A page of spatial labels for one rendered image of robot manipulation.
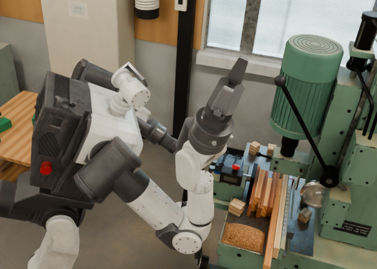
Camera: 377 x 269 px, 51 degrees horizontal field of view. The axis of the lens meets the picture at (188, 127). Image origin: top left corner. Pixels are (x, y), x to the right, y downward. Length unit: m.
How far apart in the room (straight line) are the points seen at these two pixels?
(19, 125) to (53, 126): 1.56
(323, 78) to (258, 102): 1.63
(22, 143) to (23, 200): 1.19
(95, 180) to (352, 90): 0.80
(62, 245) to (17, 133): 1.26
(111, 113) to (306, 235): 0.89
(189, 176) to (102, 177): 0.21
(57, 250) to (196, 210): 0.60
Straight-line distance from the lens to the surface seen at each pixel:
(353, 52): 1.29
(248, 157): 1.74
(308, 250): 1.59
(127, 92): 1.11
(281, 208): 1.48
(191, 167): 0.91
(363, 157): 1.29
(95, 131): 1.07
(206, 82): 2.87
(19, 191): 1.34
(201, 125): 0.85
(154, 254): 2.48
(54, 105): 1.08
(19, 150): 2.44
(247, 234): 1.39
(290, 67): 1.28
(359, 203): 1.52
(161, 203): 1.05
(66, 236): 1.40
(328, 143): 1.41
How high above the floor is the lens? 1.97
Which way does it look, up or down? 35 degrees down
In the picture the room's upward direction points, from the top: 4 degrees clockwise
